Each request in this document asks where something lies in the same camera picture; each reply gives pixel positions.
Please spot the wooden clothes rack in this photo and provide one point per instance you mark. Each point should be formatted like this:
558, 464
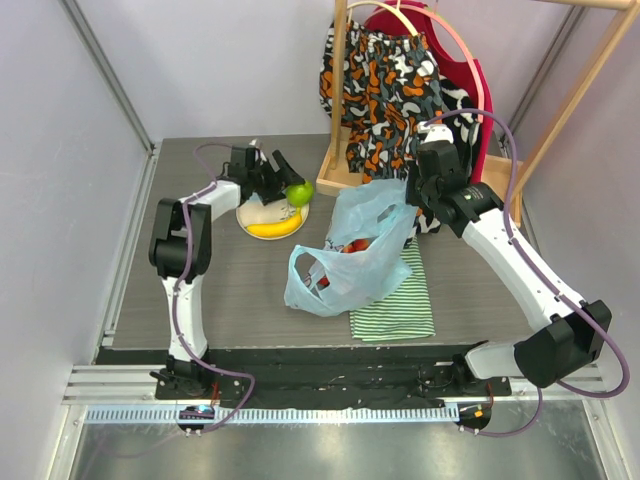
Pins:
334, 176

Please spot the light blue plastic bag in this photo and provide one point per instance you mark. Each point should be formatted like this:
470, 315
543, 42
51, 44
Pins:
376, 211

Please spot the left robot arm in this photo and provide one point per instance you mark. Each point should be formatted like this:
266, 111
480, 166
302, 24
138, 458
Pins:
181, 248

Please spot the round fruit plate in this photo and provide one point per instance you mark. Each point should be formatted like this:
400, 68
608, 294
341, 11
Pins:
254, 212

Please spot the wooden clothes hanger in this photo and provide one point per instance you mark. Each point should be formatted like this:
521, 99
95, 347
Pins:
380, 12

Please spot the red garment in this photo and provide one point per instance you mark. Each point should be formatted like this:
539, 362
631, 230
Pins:
479, 131

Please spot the green striped folded cloth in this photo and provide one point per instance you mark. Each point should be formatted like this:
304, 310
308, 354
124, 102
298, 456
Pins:
406, 314

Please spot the yellow banana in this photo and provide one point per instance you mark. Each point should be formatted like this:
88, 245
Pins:
278, 229

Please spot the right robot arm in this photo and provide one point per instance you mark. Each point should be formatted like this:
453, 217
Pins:
566, 329

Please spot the green apple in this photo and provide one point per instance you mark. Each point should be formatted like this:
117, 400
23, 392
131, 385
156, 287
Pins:
300, 195

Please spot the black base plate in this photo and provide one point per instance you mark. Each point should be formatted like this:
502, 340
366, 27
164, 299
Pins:
323, 378

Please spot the orange camouflage pants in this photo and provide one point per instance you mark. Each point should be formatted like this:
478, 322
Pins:
390, 85

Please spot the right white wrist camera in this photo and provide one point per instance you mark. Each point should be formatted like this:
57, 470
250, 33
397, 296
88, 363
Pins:
434, 132

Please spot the red lychee bunch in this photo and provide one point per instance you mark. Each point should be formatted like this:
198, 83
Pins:
355, 246

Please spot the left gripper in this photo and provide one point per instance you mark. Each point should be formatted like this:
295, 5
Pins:
283, 176

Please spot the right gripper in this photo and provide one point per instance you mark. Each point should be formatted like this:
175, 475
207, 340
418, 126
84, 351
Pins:
417, 190

